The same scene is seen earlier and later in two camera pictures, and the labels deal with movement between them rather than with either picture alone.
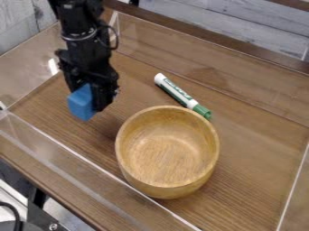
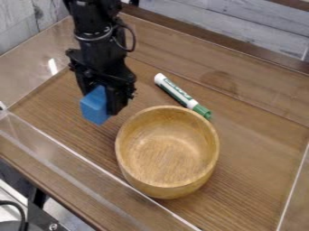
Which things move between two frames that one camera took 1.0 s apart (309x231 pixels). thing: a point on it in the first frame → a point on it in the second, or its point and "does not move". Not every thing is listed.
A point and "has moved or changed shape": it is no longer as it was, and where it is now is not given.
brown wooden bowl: x=166 y=148 does not move
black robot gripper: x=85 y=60 → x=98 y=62
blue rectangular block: x=81 y=103 has moved or changed shape
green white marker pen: x=181 y=96 does not move
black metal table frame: x=39 y=219 does not move
